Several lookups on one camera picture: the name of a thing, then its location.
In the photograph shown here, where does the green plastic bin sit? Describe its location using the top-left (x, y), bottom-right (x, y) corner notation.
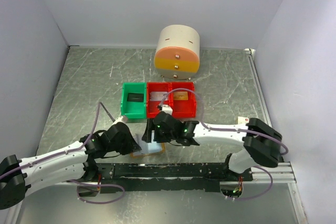
top-left (120, 82), bottom-right (146, 120)

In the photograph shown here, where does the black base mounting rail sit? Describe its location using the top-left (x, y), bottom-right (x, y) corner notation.
top-left (78, 163), bottom-right (253, 193)

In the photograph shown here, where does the round three-drawer mini cabinet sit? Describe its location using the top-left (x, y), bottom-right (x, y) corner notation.
top-left (154, 25), bottom-right (200, 80)

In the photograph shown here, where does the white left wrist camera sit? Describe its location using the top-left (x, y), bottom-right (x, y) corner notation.
top-left (112, 115), bottom-right (128, 125)

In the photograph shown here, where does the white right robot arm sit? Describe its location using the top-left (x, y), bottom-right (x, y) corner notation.
top-left (142, 112), bottom-right (282, 181)

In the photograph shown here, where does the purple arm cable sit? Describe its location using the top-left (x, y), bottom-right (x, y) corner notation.
top-left (0, 102), bottom-right (126, 205)
top-left (156, 89), bottom-right (289, 201)

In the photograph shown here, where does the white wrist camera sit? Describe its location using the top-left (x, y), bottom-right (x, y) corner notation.
top-left (112, 115), bottom-right (128, 125)
top-left (161, 104), bottom-right (173, 115)

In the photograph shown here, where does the red bin with gold card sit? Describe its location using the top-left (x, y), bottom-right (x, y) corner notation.
top-left (170, 82), bottom-right (197, 119)

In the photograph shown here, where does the white red card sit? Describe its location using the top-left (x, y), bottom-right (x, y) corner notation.
top-left (237, 116), bottom-right (249, 124)

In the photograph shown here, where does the aluminium frame rail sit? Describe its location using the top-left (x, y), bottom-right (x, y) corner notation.
top-left (244, 48), bottom-right (297, 183)

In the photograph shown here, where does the red bin with silver card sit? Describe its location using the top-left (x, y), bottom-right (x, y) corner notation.
top-left (146, 82), bottom-right (172, 118)

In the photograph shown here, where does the tan leather card holder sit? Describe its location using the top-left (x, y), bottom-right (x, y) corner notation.
top-left (130, 134), bottom-right (165, 158)

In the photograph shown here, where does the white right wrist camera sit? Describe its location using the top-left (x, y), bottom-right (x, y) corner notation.
top-left (161, 104), bottom-right (173, 115)

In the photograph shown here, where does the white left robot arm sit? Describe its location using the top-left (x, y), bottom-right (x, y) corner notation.
top-left (1, 122), bottom-right (141, 210)

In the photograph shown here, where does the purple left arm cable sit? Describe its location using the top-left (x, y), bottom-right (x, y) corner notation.
top-left (0, 102), bottom-right (126, 205)

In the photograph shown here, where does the gold VIP card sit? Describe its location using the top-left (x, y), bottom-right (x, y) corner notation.
top-left (173, 91), bottom-right (188, 101)

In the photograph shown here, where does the black card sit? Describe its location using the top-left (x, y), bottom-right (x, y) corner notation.
top-left (127, 93), bottom-right (144, 103)

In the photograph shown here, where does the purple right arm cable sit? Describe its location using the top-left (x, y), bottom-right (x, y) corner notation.
top-left (156, 89), bottom-right (289, 201)

